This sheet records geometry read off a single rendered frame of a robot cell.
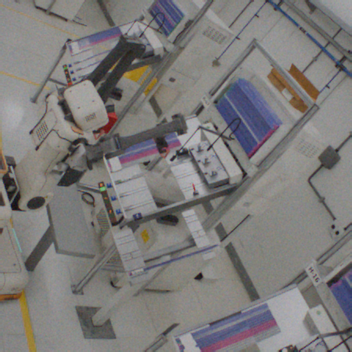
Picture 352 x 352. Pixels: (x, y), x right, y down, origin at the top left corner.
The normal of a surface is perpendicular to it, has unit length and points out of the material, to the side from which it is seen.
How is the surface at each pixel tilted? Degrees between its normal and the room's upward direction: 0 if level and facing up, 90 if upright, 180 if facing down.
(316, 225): 90
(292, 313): 45
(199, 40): 90
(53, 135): 82
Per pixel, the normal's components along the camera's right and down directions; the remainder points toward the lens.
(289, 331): -0.09, -0.64
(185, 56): 0.35, 0.70
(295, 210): -0.72, -0.22
